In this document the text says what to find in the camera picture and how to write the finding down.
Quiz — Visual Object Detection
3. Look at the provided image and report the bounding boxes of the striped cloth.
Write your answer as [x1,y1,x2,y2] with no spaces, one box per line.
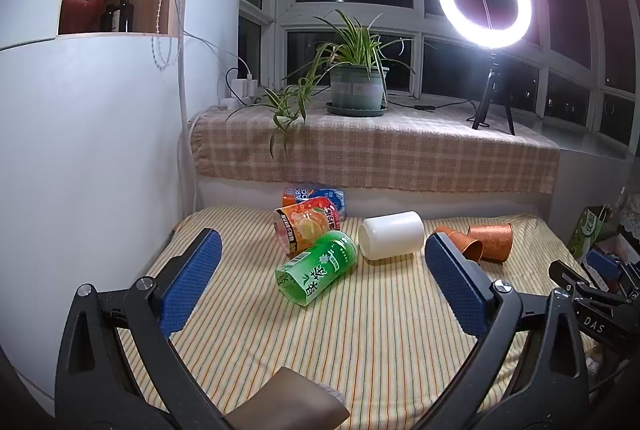
[117,205,596,430]

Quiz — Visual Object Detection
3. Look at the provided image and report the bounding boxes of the white pipe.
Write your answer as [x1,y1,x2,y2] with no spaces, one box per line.
[176,0,197,215]

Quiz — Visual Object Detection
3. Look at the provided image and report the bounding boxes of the brown paper cup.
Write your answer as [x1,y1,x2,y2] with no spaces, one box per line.
[432,226,485,263]
[467,223,515,265]

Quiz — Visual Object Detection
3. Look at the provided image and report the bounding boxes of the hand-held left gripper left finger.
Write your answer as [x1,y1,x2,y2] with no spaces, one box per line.
[55,227,236,430]

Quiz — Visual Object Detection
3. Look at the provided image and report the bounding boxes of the black tripod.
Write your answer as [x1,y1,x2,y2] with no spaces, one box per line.
[471,52,516,136]

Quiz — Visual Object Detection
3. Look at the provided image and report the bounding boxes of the dark bottle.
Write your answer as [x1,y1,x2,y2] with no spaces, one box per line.
[116,0,135,33]
[101,4,121,33]

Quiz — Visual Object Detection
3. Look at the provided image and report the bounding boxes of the spider plant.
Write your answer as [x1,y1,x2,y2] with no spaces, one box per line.
[225,8,433,159]

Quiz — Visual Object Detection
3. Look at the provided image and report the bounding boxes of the green pot saucer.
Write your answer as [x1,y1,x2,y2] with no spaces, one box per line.
[326,101,389,117]

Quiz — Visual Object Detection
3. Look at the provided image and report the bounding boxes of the dark blue box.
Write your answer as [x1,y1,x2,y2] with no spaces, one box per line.
[586,249,622,283]

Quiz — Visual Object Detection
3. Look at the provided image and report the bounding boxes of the plaid cloth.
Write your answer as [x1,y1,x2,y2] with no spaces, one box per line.
[190,102,560,195]

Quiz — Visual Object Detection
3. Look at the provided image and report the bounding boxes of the green plant pot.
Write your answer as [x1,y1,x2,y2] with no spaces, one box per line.
[329,64,391,111]

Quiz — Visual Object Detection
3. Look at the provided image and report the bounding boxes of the white cup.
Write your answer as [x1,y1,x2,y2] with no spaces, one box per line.
[358,210,426,261]

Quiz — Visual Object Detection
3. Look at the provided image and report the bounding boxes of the green paper bag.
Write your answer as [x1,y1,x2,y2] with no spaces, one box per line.
[567,206,615,261]

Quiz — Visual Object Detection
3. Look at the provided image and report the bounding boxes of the orange printed cup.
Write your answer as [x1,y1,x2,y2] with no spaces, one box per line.
[274,197,342,259]

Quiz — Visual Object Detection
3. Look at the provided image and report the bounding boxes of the white chargers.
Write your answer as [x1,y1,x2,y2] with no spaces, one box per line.
[220,70,259,109]

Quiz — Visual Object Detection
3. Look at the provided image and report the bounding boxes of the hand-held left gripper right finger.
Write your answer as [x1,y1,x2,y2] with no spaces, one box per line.
[410,231,598,430]

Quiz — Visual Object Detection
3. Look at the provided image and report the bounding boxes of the brown flat piece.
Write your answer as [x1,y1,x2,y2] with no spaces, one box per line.
[222,366,351,430]

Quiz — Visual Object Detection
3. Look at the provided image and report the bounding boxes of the green printed cup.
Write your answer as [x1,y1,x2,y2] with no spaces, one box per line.
[275,231,360,307]

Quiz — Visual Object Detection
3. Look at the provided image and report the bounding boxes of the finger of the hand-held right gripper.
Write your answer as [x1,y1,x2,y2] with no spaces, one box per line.
[549,260,599,299]

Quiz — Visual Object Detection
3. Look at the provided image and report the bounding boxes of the black cable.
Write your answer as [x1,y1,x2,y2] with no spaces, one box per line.
[387,96,480,111]

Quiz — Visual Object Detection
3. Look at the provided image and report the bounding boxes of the blue and orange cup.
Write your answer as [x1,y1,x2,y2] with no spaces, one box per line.
[282,187,347,217]

